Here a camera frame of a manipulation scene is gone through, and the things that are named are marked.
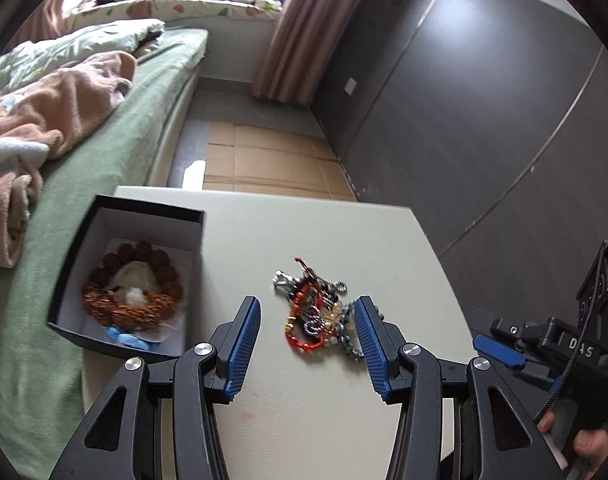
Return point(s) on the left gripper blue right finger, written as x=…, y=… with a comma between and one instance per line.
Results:
x=403, y=373

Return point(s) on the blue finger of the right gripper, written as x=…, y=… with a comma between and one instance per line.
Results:
x=500, y=352

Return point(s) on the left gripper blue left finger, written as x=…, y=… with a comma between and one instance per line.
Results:
x=211, y=373

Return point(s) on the black jewelry box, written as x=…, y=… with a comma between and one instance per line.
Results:
x=114, y=232

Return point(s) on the white fabric flower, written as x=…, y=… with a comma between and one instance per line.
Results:
x=132, y=282

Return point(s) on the person's hand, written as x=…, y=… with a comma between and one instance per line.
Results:
x=590, y=444

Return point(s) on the bed with green sheet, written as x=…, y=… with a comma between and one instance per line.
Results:
x=40, y=371

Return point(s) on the flattened cardboard on floor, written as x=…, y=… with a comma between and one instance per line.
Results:
x=248, y=159

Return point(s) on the pink fleece blanket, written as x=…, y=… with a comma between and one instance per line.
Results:
x=44, y=121

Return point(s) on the light green quilt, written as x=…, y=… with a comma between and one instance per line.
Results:
x=30, y=61

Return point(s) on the floral window seat cushion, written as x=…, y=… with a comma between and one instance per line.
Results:
x=174, y=10

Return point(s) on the right pink curtain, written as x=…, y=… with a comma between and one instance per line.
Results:
x=301, y=48

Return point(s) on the pink curtain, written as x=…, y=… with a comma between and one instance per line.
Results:
x=46, y=21
x=301, y=48

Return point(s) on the left pink curtain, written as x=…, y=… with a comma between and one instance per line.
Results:
x=46, y=21

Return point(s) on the white wall socket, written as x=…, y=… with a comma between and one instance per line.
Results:
x=350, y=86

